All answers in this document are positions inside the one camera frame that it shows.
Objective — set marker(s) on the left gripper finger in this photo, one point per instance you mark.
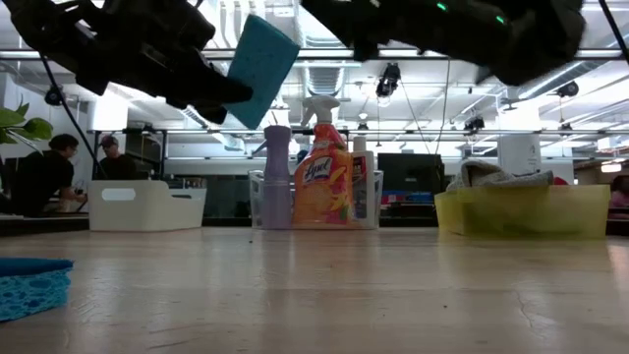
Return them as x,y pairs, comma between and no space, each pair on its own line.
206,91
213,114

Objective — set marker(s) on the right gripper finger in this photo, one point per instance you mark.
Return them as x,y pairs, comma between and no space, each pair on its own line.
349,22

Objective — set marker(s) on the blue two-tone sponge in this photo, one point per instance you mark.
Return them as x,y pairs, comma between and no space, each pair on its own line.
265,59
29,290

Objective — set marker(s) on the purple spray bottle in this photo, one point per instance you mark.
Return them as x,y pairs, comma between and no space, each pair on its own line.
276,187

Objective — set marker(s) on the orange Lysol spray bottle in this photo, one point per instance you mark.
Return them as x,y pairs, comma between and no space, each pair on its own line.
322,192

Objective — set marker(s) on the small white bottle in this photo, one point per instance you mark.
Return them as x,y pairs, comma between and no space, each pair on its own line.
363,162

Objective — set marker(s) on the grey waffle cloth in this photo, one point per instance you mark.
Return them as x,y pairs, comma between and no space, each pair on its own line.
491,176

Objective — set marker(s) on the person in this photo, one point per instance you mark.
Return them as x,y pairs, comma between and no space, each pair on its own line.
118,167
41,177

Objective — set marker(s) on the white plastic bin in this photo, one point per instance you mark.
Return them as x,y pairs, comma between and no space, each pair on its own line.
142,209

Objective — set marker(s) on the green plant leaves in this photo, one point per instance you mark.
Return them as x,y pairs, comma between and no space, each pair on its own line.
32,129

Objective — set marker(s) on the white column device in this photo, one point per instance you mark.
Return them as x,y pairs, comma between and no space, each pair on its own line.
518,152

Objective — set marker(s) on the black cabinet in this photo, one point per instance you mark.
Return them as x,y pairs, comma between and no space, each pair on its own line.
413,172

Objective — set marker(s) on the clear plastic bin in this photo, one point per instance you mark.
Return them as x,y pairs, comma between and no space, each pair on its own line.
378,201

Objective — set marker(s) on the yellow translucent plastic bin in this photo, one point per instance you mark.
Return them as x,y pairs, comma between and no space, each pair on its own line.
521,221

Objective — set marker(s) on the black overhead frame beam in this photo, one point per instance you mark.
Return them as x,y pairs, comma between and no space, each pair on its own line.
216,51

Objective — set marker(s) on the black background rig frame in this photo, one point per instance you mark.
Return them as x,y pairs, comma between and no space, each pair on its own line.
162,147

